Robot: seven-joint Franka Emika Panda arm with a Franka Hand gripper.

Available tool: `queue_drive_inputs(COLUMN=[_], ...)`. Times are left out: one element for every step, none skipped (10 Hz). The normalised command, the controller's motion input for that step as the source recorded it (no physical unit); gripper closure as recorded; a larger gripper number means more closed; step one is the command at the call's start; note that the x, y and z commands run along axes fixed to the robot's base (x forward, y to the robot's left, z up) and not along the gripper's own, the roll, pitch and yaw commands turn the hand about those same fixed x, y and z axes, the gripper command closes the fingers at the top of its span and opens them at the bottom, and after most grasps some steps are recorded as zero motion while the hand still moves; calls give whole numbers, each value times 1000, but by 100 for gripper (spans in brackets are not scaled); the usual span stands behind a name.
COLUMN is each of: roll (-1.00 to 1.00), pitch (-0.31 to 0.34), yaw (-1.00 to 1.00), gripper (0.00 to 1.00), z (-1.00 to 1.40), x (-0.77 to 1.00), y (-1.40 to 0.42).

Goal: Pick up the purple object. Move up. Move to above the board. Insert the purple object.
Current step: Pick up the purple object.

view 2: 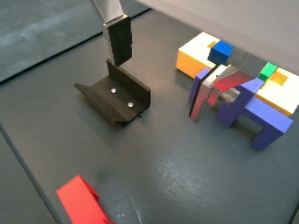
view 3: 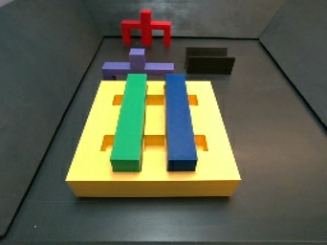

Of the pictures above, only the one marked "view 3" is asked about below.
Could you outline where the black foam block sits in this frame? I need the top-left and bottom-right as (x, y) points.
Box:
(186, 47), (235, 75)

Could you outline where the purple cross-shaped block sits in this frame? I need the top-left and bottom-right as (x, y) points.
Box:
(103, 48), (175, 79)

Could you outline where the red cross-shaped block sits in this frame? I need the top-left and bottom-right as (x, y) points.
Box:
(121, 10), (171, 47)

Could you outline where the yellow slotted board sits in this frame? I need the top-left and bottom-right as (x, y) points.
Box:
(67, 80), (242, 197)

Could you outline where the blue long bar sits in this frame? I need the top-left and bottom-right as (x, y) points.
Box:
(165, 74), (198, 171)

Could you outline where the green long bar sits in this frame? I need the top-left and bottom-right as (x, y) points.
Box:
(110, 74), (147, 172)

